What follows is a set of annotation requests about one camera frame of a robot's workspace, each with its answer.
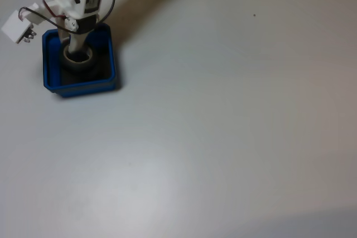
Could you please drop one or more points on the black square liner pad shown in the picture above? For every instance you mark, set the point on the black square liner pad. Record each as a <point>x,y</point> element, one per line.
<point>105,71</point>

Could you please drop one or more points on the blue plastic box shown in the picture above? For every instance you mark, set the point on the blue plastic box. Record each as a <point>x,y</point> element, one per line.
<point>83,90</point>

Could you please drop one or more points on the black tape roll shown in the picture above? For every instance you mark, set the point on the black tape roll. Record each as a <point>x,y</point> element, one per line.
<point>81,68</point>

